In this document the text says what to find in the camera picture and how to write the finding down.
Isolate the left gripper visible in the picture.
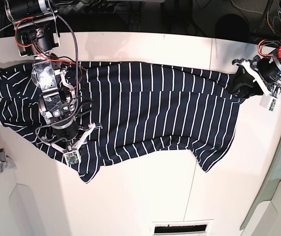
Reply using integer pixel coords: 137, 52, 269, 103
227, 46, 281, 98

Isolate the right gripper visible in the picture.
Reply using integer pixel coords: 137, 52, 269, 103
35, 121, 102, 154

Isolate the navy white striped t-shirt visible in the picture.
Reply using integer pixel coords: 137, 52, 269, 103
0, 61, 246, 184

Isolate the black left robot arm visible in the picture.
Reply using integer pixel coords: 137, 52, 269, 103
227, 0, 281, 99

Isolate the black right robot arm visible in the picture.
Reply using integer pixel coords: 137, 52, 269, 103
4, 0, 101, 157

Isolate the white bin left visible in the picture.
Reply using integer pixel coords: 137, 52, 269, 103
0, 170, 47, 236

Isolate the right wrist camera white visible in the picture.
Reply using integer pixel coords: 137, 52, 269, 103
63, 150, 81, 166

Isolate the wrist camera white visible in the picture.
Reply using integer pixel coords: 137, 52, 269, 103
259, 95, 278, 112
63, 150, 81, 166

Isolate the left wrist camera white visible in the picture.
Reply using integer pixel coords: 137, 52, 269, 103
259, 95, 278, 112

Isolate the white cables background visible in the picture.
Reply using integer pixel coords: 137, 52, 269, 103
195, 0, 271, 15

